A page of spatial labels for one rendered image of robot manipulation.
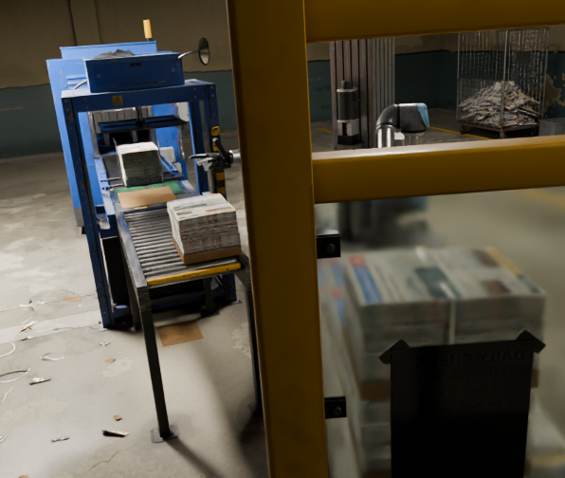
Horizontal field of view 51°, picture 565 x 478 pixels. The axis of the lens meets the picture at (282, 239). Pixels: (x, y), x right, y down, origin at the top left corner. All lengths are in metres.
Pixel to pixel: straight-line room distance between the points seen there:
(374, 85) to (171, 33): 8.58
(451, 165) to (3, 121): 10.82
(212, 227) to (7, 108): 8.81
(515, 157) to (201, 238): 2.15
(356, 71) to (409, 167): 2.36
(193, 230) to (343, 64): 1.16
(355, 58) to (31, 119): 8.80
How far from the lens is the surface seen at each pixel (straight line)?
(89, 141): 6.20
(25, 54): 11.31
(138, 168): 4.66
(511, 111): 10.08
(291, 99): 0.72
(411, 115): 2.86
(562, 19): 0.81
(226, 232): 2.83
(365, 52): 3.09
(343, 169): 0.76
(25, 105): 11.35
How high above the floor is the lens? 1.80
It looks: 19 degrees down
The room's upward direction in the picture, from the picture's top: 4 degrees counter-clockwise
